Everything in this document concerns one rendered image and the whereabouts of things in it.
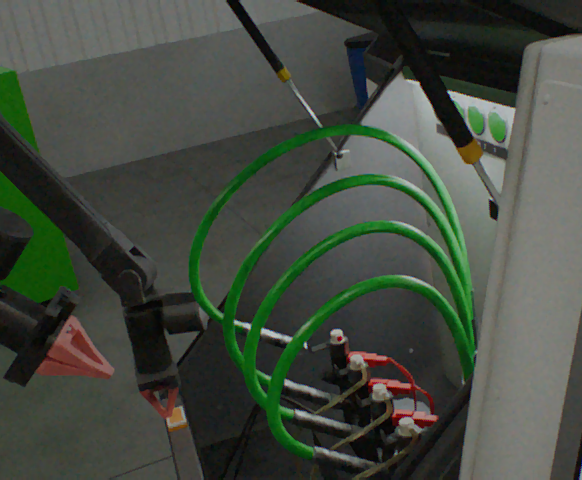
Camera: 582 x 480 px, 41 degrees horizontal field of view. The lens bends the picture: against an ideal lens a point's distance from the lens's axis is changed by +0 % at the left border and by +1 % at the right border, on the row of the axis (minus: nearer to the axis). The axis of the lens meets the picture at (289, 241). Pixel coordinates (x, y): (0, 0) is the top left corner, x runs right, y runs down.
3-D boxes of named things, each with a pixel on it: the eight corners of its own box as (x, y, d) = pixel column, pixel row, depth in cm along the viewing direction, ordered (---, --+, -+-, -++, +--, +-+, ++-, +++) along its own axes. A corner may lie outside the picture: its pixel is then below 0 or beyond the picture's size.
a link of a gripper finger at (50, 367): (128, 358, 83) (49, 314, 81) (94, 406, 85) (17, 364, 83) (138, 329, 90) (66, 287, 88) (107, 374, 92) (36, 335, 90)
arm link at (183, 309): (129, 260, 127) (114, 272, 118) (198, 250, 126) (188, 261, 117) (143, 330, 129) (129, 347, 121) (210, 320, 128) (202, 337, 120)
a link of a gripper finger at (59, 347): (116, 374, 84) (38, 331, 82) (84, 422, 86) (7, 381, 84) (128, 344, 90) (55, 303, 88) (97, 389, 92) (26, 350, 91)
